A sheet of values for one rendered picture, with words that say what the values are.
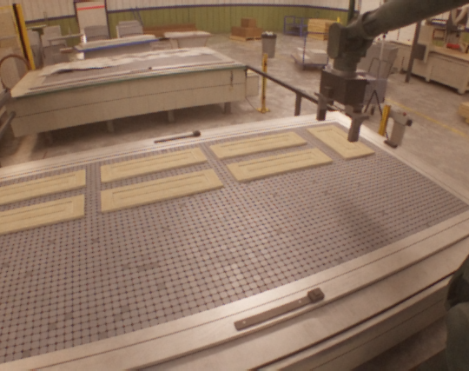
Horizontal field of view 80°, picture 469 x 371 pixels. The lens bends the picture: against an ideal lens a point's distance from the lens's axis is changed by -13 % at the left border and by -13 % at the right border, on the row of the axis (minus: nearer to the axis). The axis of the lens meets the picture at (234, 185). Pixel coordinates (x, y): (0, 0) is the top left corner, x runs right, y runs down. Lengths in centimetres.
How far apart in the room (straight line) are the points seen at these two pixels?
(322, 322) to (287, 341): 15
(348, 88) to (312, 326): 109
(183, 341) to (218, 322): 14
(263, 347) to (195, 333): 23
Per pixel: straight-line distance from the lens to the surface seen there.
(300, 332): 117
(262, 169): 189
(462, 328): 105
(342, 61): 166
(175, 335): 113
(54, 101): 474
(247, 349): 112
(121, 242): 148
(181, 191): 170
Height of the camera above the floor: 183
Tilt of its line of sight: 33 degrees down
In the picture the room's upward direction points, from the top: straight up
